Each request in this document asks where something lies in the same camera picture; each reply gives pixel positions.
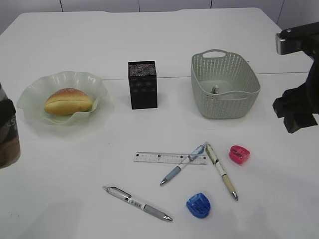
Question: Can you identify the golden bread roll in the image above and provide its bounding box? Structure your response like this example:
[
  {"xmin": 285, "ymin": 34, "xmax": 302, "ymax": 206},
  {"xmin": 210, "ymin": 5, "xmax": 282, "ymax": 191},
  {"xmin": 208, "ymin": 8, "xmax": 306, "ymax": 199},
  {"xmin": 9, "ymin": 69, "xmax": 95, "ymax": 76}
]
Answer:
[{"xmin": 44, "ymin": 88, "xmax": 93, "ymax": 116}]

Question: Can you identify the blue grey ballpoint pen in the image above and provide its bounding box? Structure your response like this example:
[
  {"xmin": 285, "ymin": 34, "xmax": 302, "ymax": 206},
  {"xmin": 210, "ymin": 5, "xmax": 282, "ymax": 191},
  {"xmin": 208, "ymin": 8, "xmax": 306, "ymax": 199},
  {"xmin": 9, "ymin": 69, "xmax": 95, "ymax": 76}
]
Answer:
[{"xmin": 160, "ymin": 142, "xmax": 208, "ymax": 186}]

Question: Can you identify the grey-green woven plastic basket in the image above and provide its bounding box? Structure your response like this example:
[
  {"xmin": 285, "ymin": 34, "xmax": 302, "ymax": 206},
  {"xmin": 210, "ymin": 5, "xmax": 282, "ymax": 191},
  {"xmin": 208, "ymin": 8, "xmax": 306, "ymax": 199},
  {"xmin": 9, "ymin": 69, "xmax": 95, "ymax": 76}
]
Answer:
[{"xmin": 191, "ymin": 49, "xmax": 261, "ymax": 119}]

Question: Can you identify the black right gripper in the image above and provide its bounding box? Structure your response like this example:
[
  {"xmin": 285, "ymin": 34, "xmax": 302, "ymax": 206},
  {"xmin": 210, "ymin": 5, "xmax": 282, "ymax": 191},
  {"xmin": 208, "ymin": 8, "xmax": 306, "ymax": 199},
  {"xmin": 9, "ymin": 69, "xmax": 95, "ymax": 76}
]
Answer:
[{"xmin": 272, "ymin": 83, "xmax": 318, "ymax": 133}]

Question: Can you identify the grey white ballpoint pen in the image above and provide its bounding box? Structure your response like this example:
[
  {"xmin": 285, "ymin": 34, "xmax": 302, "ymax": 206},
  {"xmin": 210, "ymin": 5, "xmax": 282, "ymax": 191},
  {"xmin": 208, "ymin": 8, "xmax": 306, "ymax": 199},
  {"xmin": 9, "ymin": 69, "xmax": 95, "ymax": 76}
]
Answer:
[{"xmin": 103, "ymin": 186, "xmax": 173, "ymax": 222}]

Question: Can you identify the brown coffee drink bottle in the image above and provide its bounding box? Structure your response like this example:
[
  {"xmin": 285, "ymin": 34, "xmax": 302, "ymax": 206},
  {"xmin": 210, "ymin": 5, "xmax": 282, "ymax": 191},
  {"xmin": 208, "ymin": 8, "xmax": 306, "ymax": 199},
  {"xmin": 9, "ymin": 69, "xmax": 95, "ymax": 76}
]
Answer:
[{"xmin": 0, "ymin": 86, "xmax": 20, "ymax": 168}]

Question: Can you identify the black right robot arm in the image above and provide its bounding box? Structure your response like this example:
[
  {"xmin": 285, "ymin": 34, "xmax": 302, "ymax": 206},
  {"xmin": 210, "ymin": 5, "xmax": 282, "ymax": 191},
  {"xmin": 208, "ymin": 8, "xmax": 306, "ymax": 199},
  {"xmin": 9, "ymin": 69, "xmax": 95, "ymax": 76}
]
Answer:
[{"xmin": 273, "ymin": 34, "xmax": 319, "ymax": 133}]

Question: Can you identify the grey-green paper ball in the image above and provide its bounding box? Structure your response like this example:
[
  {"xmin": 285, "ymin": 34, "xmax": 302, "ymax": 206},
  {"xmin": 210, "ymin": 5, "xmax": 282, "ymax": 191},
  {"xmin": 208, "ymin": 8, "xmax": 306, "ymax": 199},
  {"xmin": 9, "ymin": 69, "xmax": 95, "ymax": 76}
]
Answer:
[{"xmin": 211, "ymin": 85, "xmax": 219, "ymax": 95}]

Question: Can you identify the blue pencil sharpener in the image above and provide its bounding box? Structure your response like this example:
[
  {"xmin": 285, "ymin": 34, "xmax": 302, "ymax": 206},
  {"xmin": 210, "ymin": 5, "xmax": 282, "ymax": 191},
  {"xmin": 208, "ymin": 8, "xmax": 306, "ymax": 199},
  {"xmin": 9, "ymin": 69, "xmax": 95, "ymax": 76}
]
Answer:
[{"xmin": 186, "ymin": 192, "xmax": 211, "ymax": 219}]

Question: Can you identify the pale green wavy plate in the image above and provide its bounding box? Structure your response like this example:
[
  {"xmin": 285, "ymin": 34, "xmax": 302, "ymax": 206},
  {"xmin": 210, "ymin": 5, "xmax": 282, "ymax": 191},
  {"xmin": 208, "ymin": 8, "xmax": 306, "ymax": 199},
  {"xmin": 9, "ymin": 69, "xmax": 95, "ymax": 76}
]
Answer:
[{"xmin": 17, "ymin": 71, "xmax": 114, "ymax": 126}]

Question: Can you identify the red pencil sharpener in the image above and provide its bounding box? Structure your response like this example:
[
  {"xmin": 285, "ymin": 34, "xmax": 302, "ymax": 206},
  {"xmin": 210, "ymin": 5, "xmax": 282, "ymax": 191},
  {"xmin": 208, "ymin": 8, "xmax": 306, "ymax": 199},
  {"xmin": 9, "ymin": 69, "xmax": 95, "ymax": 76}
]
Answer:
[{"xmin": 229, "ymin": 145, "xmax": 251, "ymax": 165}]

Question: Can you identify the clear plastic ruler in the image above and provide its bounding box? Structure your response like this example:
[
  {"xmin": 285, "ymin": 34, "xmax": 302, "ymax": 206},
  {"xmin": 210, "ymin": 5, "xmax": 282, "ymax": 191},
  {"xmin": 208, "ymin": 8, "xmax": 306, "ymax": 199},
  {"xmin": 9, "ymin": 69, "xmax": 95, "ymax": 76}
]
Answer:
[{"xmin": 133, "ymin": 152, "xmax": 208, "ymax": 165}]

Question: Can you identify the black mesh pen holder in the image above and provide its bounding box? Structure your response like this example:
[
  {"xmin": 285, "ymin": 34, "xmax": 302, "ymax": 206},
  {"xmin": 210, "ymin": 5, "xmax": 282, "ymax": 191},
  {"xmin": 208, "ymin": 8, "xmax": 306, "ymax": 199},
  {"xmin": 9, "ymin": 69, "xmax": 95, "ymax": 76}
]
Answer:
[{"xmin": 128, "ymin": 61, "xmax": 158, "ymax": 110}]

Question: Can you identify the beige white ballpoint pen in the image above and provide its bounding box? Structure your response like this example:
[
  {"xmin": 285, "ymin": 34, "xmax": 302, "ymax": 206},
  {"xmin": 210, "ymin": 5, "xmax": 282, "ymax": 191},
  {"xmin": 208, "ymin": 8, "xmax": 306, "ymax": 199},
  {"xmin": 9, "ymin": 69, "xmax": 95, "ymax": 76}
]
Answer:
[{"xmin": 205, "ymin": 142, "xmax": 239, "ymax": 201}]

